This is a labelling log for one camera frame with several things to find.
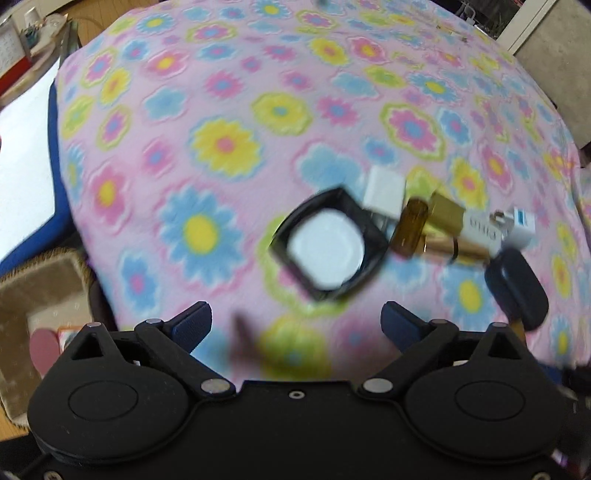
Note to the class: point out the gold lipstick tube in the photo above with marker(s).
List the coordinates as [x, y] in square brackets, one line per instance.
[466, 254]

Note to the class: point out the white charger plug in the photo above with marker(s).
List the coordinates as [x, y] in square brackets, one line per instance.
[383, 189]

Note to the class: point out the pink floral blanket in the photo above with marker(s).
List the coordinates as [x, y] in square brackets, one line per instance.
[231, 69]

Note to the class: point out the white tube with gold cap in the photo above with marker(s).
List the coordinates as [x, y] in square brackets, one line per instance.
[475, 228]

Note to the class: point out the dark blue checked case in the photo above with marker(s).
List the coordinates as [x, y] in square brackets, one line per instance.
[517, 286]

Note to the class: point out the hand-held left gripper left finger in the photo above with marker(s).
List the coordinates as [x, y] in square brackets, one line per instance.
[194, 325]

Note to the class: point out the white cabinet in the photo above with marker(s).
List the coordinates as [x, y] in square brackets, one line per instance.
[554, 41]

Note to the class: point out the black square compact case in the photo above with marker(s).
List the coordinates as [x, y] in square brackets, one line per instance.
[323, 249]

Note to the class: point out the white plug with blue stripe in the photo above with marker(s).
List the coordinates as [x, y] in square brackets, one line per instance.
[519, 228]

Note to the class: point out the woven basket with cloth lining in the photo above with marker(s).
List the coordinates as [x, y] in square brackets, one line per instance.
[46, 286]

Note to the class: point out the red and white box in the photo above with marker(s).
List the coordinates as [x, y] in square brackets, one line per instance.
[11, 50]

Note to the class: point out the printed photo card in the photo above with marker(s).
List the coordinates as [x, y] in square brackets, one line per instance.
[69, 339]

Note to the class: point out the pink round disc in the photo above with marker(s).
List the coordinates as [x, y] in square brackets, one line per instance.
[44, 348]

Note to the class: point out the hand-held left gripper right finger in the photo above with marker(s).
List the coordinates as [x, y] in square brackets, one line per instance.
[397, 323]

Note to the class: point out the white table with blue edge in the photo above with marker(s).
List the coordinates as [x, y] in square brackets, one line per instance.
[46, 240]

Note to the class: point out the amber glass bottle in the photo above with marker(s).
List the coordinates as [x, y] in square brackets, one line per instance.
[408, 228]

